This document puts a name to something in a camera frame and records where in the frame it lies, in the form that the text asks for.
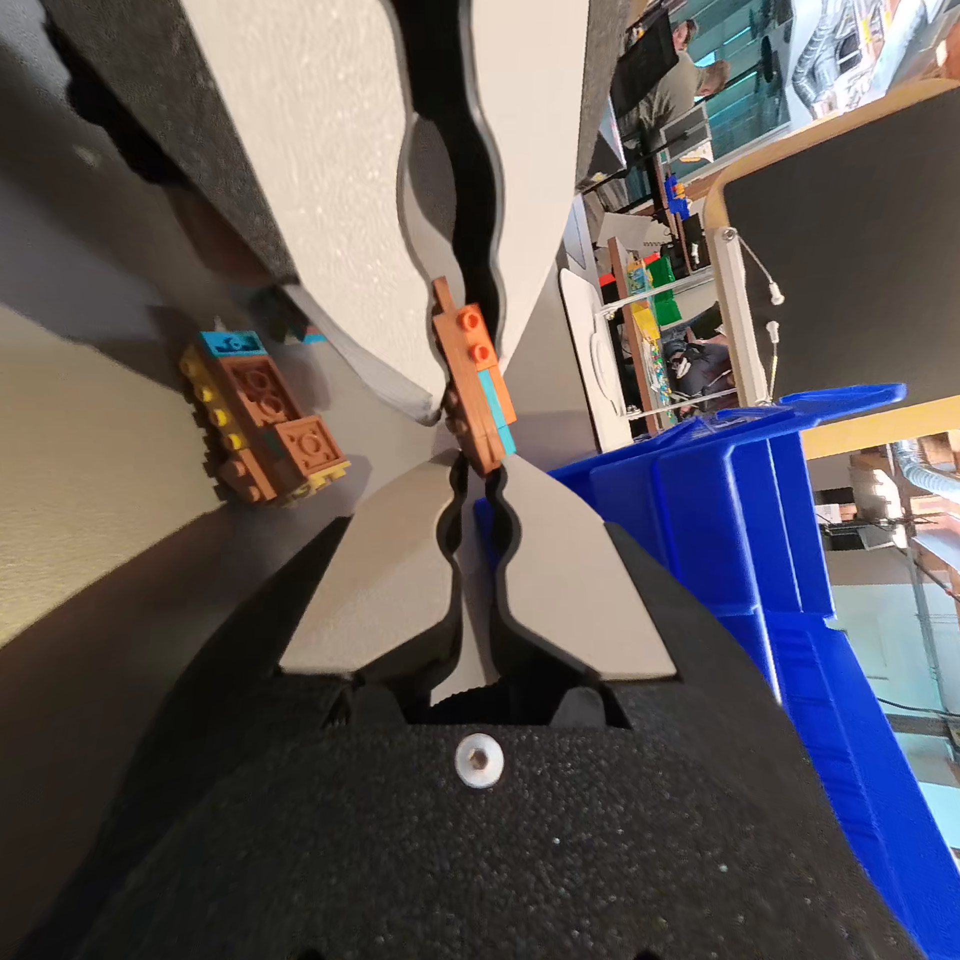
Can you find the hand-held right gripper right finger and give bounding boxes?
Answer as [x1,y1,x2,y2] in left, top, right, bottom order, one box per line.
[486,457,680,685]

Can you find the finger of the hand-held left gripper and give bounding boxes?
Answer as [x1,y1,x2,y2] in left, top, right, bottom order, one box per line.
[180,0,460,429]
[450,0,594,374]

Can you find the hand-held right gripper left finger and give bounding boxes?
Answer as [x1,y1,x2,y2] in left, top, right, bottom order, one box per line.
[279,450,465,680]

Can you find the blue plastic bin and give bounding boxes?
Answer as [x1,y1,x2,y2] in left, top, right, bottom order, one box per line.
[474,382,960,960]

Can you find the multicoloured toy brick assembly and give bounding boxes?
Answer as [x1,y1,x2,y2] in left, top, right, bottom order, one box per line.
[178,330,352,507]

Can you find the orange and teal brick cluster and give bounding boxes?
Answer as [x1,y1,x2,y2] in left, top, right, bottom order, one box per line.
[431,276,520,479]

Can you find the black office chair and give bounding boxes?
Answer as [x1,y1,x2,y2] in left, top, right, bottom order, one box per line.
[611,11,676,114]

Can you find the pile of colourful toy bricks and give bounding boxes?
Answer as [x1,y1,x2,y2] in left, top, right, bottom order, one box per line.
[626,255,680,421]

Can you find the white plastic panel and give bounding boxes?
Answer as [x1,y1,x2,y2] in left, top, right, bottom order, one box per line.
[558,268,635,453]

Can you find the black board panel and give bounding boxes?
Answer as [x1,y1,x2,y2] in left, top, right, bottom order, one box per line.
[705,78,960,462]

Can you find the white board bracket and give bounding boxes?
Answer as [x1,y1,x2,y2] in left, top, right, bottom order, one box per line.
[708,225,787,406]

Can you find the silver spiral ventilation duct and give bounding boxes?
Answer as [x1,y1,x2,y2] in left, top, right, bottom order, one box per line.
[787,0,852,117]

